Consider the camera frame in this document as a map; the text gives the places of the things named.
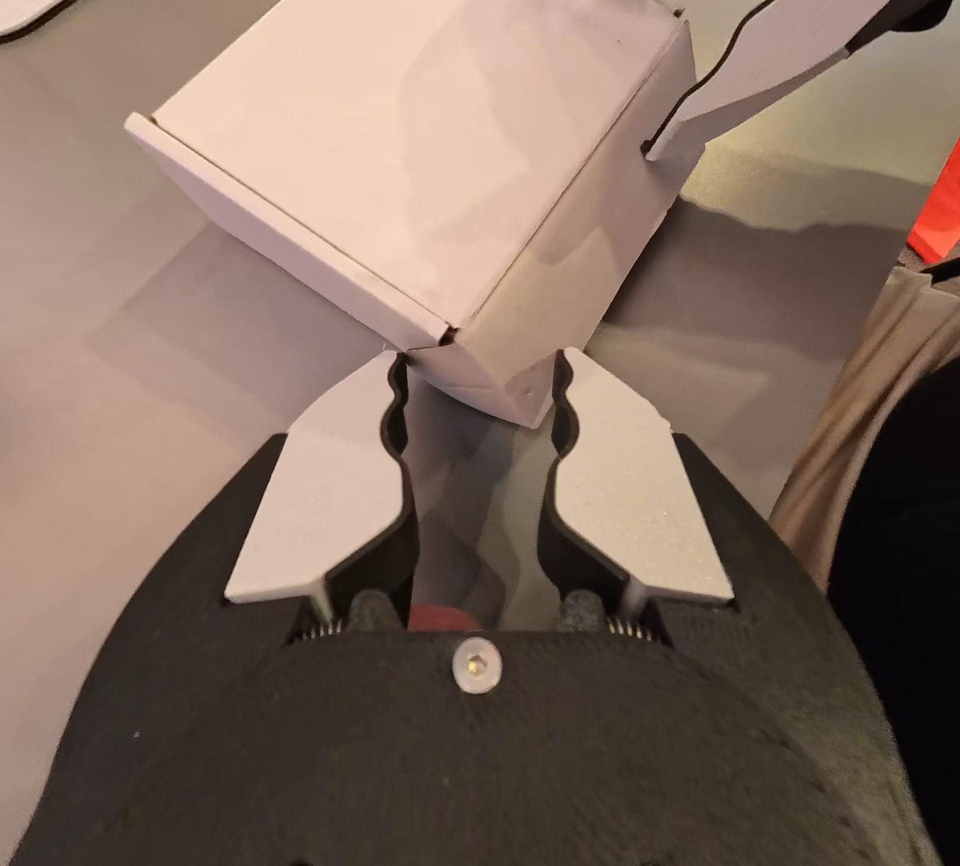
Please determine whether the white cardboard box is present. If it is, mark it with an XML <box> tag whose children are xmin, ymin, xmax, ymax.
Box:
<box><xmin>123</xmin><ymin>0</ymin><xmax>706</xmax><ymax>429</ymax></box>

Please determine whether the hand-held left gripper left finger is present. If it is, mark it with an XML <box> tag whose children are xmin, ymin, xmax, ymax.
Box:
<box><xmin>223</xmin><ymin>350</ymin><xmax>419</xmax><ymax>627</ymax></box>

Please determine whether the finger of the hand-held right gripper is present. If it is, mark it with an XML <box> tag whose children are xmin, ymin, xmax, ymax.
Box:
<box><xmin>642</xmin><ymin>0</ymin><xmax>960</xmax><ymax>165</ymax></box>

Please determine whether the red object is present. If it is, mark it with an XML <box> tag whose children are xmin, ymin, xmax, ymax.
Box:
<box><xmin>906</xmin><ymin>137</ymin><xmax>960</xmax><ymax>265</ymax></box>

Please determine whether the person's black clothing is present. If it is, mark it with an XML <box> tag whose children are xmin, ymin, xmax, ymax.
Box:
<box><xmin>825</xmin><ymin>258</ymin><xmax>960</xmax><ymax>866</ymax></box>

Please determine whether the beige cloth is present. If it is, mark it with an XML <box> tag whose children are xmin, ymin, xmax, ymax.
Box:
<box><xmin>768</xmin><ymin>264</ymin><xmax>960</xmax><ymax>593</ymax></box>

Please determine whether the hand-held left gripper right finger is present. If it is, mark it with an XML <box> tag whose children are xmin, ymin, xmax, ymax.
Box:
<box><xmin>537</xmin><ymin>347</ymin><xmax>738</xmax><ymax>621</ymax></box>

